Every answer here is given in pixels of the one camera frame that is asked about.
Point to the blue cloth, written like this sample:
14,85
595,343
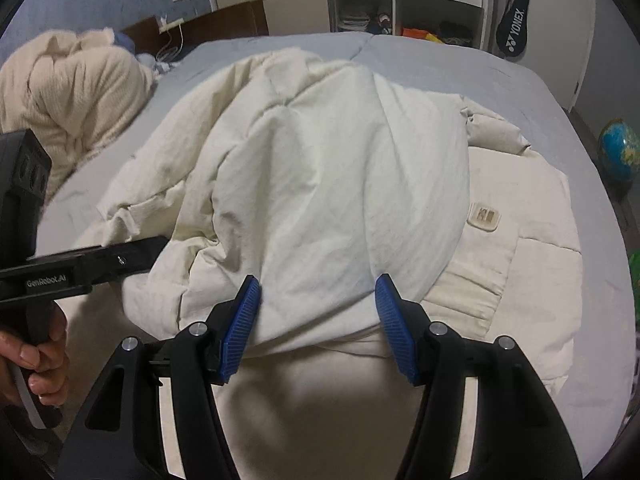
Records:
127,42

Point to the blue globe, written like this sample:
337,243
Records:
620,150

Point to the person's left hand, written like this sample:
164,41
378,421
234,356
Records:
42,370

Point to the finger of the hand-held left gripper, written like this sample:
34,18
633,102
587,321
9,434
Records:
137,256

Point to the white power socket with plug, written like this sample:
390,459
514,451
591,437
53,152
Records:
171,23

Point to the orange and yellow cloth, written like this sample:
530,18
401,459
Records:
422,35

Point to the black racket bag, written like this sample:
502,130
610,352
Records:
512,25

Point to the wooden headboard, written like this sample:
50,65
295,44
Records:
220,25

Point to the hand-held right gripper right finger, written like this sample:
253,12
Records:
397,332

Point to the green shopping bag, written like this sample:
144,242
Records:
635,285

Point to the white hooded jacket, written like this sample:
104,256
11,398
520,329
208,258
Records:
320,170

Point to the bed with grey sheet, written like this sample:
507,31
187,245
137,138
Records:
525,100

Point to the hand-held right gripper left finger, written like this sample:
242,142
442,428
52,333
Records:
241,332

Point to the cream knitted blanket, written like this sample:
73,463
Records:
75,90

